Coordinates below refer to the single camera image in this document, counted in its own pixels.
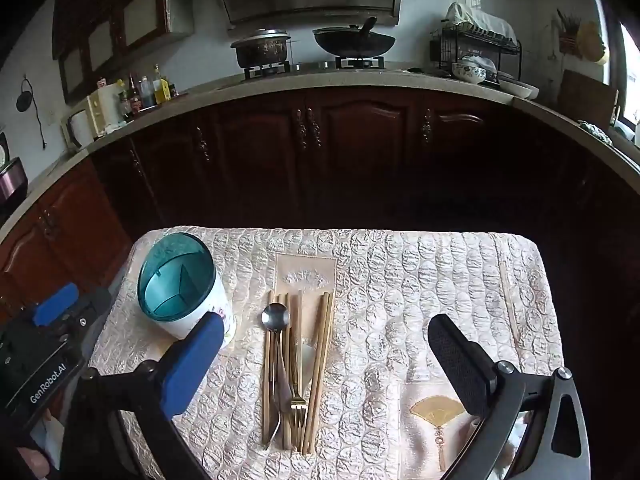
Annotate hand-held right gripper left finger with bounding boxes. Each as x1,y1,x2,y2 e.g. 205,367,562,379
60,311,226,480

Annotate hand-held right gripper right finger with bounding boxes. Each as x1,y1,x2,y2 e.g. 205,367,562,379
426,313,592,480

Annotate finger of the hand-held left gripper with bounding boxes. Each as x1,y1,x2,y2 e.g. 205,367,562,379
74,286,112,353
32,282,81,327

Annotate white and teal utensil holder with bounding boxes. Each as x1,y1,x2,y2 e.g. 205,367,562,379
137,232,237,348

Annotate silver metal spoon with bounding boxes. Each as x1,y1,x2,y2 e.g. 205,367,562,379
260,302,292,411

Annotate white ceramic spoon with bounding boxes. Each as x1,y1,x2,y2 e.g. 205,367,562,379
295,335,319,396

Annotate gold metal fork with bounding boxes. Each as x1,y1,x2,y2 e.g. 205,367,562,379
289,287,309,433

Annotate bundle of wooden chopsticks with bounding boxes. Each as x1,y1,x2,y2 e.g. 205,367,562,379
261,289,335,456

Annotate beige quilted tablecloth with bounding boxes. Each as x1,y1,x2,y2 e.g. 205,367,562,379
87,227,566,480

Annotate rice cooker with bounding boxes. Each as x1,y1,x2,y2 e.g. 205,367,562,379
0,132,28,206

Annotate cream microwave oven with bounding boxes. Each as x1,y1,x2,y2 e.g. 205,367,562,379
61,95,108,151

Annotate white paper towel roll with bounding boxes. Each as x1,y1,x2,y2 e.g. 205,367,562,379
97,82,126,128

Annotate red label sauce bottle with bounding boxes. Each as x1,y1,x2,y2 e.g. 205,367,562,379
127,74,143,113

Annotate dark wooden lower cabinets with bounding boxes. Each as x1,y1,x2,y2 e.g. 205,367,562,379
0,85,640,341

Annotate yellow cooking oil bottle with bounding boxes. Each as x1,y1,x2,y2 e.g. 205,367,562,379
152,64,170,106

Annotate stone kitchen countertop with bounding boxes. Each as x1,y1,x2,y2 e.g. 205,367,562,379
0,71,640,246

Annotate patterned rag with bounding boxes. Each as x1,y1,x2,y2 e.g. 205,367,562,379
577,120,613,147

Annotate white shallow dish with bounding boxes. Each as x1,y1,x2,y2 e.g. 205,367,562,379
500,79,541,101

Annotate patterned ceramic bowl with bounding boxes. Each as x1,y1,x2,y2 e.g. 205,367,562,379
452,57,487,86

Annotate wooden cutting board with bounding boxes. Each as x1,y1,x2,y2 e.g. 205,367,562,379
557,70,618,128

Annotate dark cooking pot with lid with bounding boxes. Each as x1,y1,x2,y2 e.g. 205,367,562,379
230,29,293,70

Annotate gas stove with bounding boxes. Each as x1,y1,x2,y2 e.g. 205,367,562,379
242,57,388,81

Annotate window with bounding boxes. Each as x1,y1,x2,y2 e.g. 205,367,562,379
619,22,640,128

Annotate black wok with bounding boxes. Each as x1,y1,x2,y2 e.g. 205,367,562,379
312,16,397,58

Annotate white cloth on dish rack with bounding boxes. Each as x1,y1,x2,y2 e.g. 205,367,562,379
445,2,518,46

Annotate round straw pot mat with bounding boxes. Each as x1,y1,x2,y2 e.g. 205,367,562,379
577,22,609,66

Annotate round black wall item with cord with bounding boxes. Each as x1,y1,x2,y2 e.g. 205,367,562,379
16,77,47,151

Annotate wall cabinet with glass doors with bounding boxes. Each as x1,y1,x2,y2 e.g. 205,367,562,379
52,0,193,106

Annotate black wire dish rack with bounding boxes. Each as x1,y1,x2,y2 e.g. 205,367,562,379
430,20,523,83

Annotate wall basket with sticks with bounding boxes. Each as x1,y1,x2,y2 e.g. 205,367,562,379
556,10,581,56

